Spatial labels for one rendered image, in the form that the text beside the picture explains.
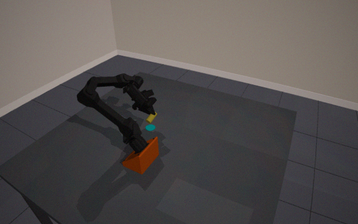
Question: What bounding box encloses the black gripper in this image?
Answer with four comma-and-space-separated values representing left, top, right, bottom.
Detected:
131, 91, 157, 115

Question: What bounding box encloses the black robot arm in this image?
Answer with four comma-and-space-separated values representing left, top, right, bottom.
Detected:
77, 74, 149, 154

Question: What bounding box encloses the teal circle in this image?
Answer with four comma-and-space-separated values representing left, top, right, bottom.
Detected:
145, 125, 155, 131

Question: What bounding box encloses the yellow tall cylinder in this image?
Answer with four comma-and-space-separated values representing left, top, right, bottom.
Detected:
146, 112, 157, 124

